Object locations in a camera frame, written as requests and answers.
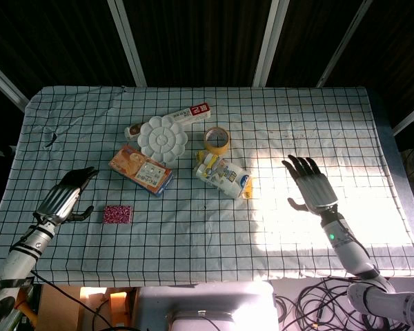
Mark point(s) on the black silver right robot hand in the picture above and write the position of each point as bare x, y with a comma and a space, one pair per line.
317, 188

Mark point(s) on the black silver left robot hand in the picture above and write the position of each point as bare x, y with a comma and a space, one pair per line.
60, 198

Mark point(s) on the pink glitter sponge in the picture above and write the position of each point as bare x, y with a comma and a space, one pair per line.
117, 214

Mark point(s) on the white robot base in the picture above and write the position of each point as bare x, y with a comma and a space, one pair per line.
207, 305

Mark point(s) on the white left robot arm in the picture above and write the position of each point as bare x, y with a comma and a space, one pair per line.
20, 253

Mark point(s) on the orange snack box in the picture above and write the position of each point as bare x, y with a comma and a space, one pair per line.
141, 170

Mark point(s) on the white bottle multipack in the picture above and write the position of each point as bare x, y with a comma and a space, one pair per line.
224, 176

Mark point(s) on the brown cardboard box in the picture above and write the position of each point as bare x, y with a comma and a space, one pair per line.
60, 308

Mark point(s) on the yellow tape roll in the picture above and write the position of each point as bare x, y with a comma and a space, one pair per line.
216, 139

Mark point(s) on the white flower paint palette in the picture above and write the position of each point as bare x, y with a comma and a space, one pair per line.
163, 138

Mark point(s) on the white black grid tablecloth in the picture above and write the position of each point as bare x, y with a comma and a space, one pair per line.
200, 234

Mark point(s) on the long white red box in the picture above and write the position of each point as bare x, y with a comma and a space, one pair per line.
193, 112

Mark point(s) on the aluminium frame bar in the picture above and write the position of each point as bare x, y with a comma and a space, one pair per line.
412, 119
343, 45
270, 41
127, 41
5, 84

